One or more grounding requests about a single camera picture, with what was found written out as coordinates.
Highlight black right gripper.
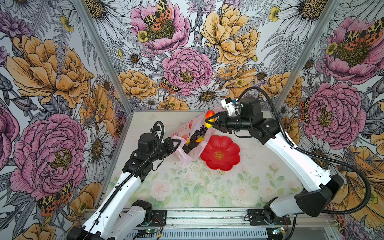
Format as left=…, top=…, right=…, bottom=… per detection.
left=205, top=110, right=253, bottom=135

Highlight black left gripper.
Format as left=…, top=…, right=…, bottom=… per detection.
left=150, top=137, right=182, bottom=161

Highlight red toy apple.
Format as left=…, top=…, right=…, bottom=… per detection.
left=205, top=110, right=216, bottom=129

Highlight pink plastic bag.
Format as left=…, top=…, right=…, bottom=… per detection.
left=171, top=111, right=217, bottom=166

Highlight dark purple toy grapes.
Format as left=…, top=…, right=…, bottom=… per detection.
left=190, top=126, right=208, bottom=143

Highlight green yellow toy mango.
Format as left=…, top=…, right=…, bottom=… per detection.
left=195, top=135, right=205, bottom=143

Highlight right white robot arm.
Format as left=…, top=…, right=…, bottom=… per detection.
left=205, top=97, right=343, bottom=224

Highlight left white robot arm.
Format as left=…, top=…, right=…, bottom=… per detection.
left=67, top=133, right=182, bottom=240

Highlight red flower-shaped plate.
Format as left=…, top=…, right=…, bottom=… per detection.
left=200, top=135, right=241, bottom=172

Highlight green circuit board left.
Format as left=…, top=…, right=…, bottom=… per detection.
left=138, top=229, right=160, bottom=235

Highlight green circuit board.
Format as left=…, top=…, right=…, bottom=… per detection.
left=138, top=229, right=160, bottom=235
left=271, top=227, right=286, bottom=235

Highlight green circuit board right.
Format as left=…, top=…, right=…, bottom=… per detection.
left=271, top=227, right=286, bottom=235

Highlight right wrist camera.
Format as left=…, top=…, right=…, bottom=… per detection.
left=221, top=98, right=240, bottom=117

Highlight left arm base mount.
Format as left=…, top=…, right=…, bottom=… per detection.
left=137, top=210, right=168, bottom=227

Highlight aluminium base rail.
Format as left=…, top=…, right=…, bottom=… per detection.
left=120, top=208, right=342, bottom=240

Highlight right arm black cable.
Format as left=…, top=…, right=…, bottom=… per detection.
left=236, top=86, right=372, bottom=215

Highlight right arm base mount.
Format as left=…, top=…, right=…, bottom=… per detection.
left=243, top=209, right=291, bottom=226

